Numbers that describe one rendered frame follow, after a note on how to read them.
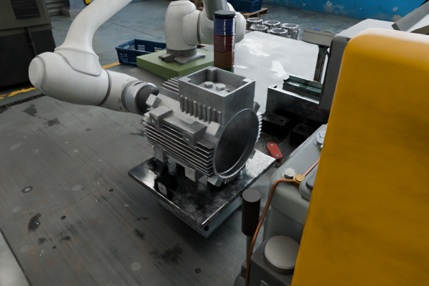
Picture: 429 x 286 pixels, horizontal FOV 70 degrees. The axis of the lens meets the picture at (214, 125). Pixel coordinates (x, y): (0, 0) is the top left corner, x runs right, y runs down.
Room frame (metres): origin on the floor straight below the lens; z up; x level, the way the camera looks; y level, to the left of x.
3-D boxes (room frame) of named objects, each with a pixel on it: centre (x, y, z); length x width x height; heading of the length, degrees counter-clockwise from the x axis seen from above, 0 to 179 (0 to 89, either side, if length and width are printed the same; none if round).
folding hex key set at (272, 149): (0.78, -0.19, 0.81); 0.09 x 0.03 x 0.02; 8
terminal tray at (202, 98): (0.57, 0.00, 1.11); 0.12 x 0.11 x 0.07; 49
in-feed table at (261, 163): (0.58, 0.03, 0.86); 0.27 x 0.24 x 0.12; 139
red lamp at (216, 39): (0.84, -0.03, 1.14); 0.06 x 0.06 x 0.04
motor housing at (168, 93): (0.59, 0.03, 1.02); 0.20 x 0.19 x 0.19; 49
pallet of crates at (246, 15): (6.63, -0.37, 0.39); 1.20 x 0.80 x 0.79; 54
